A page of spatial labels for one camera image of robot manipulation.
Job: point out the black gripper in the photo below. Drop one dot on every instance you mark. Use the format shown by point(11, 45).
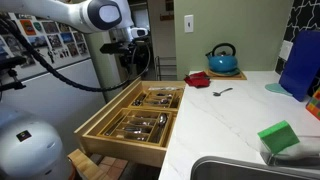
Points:
point(127, 51)

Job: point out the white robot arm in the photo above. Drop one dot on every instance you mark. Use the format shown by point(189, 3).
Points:
point(30, 148)

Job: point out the open wooden drawer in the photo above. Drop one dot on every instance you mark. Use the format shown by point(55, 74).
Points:
point(136, 152)

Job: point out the far wooden cutlery tray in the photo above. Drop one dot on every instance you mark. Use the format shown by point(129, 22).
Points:
point(158, 99)

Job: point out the wooden cutlery tray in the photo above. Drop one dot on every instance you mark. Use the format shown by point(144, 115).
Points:
point(158, 99)
point(138, 126)

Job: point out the red cloth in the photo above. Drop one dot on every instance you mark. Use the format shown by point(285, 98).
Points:
point(197, 80)

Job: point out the near wooden cutlery tray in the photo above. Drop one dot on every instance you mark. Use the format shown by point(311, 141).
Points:
point(138, 126)

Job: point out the blue tea kettle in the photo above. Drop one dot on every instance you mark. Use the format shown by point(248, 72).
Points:
point(222, 62)

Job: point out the metal spoon on counter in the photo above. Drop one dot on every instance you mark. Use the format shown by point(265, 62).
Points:
point(219, 93)

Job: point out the white refrigerator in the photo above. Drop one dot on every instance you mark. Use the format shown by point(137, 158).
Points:
point(45, 96)

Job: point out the wooden trivet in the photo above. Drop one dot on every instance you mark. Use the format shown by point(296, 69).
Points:
point(216, 76)

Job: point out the wooden block stand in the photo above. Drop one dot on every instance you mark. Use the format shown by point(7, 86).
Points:
point(83, 167)

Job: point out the teal silicone mat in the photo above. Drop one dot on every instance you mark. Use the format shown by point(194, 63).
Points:
point(277, 88)

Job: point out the green sponge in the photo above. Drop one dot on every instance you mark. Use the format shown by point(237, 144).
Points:
point(278, 137)

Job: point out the blue cutting board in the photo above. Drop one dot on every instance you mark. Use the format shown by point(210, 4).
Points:
point(302, 65)

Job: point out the clear sponge holder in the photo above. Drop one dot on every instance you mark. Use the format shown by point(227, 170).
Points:
point(305, 154)

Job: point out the colourful tile box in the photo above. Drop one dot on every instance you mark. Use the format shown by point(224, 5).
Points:
point(313, 106)

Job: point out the steel sink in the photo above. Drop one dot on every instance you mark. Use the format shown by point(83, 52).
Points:
point(217, 168)

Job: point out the black wire shoe rack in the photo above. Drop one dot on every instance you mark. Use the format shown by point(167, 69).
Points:
point(165, 68)

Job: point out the white light switch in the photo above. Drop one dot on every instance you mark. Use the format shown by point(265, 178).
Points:
point(189, 23)

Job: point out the white wall outlet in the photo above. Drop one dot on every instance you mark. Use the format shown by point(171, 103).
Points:
point(285, 49)

